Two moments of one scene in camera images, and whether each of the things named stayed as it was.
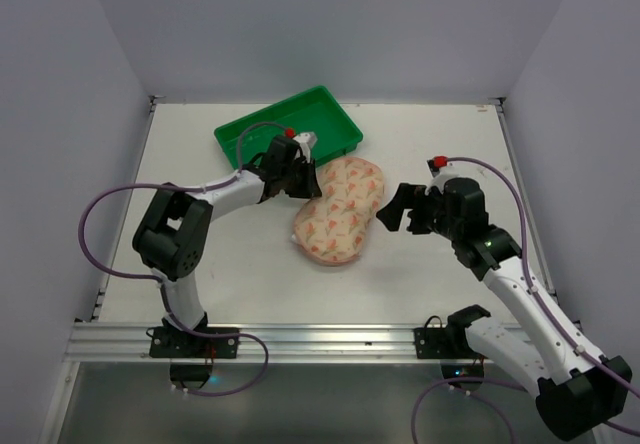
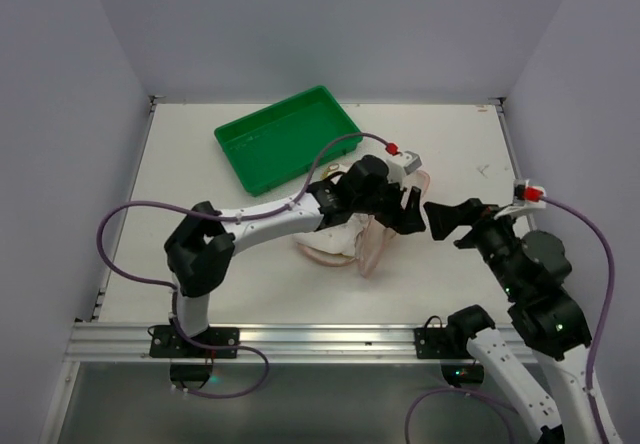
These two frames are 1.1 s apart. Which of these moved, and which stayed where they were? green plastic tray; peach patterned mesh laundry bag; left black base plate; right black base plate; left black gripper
Moved: left black gripper; peach patterned mesh laundry bag
Stayed: green plastic tray; right black base plate; left black base plate
